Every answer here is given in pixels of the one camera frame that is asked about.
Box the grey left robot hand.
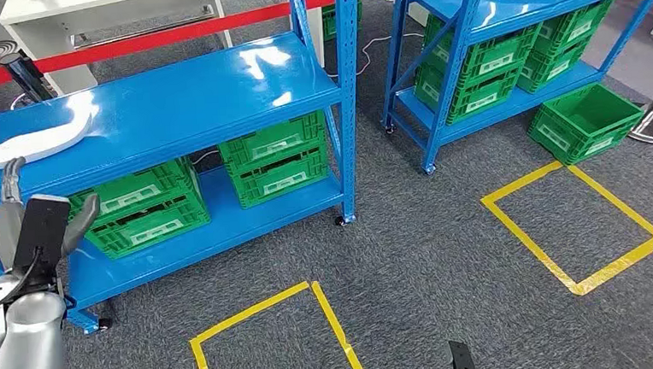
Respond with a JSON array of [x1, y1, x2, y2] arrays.
[[0, 151, 105, 279]]

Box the white curved plastic part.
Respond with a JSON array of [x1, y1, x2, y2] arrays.
[[0, 113, 97, 170]]

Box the green plastic crate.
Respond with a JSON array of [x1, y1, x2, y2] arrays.
[[513, 37, 596, 96], [227, 146, 334, 211], [530, 0, 620, 58], [215, 111, 330, 177], [81, 190, 215, 262], [524, 79, 649, 168], [66, 155, 203, 220], [321, 0, 366, 43], [421, 7, 546, 88], [413, 57, 528, 127]]

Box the wide blue metal rack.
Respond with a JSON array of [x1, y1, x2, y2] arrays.
[[0, 0, 379, 342]]

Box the red barrier belt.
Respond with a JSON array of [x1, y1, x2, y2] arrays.
[[0, 0, 456, 97]]

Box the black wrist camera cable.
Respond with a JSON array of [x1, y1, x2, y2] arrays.
[[0, 245, 50, 330]]

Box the black barrier post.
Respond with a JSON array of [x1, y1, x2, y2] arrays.
[[0, 49, 57, 106]]

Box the white floor cable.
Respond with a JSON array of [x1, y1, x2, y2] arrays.
[[322, 30, 428, 81]]

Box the black robot bracket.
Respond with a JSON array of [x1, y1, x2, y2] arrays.
[[412, 338, 481, 369]]

